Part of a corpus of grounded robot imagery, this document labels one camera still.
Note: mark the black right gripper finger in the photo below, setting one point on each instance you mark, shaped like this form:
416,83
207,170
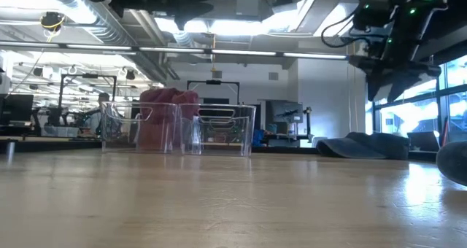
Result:
375,85
401,85

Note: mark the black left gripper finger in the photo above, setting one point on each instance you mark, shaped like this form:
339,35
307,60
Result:
182,22

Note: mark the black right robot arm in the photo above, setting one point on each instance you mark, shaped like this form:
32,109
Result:
408,18

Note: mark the long ceiling light strip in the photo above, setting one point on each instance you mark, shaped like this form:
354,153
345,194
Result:
175,50

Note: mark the open dark laptop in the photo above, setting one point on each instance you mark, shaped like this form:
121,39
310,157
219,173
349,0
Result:
423,141

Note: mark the pink cloth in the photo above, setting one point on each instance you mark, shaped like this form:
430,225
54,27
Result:
164,98

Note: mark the grey desk monitor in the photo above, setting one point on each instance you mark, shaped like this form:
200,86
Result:
286,112

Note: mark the clear plastic bin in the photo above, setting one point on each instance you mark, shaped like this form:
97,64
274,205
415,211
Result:
226,135
120,131

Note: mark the person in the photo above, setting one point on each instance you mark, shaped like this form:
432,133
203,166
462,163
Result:
96,116

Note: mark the black computer monitor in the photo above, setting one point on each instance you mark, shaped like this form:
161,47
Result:
16,109

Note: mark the silver ventilation duct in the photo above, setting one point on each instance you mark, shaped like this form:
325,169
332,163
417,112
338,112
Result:
109,25

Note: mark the black robot station frame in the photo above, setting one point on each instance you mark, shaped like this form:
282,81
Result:
87,76
213,82

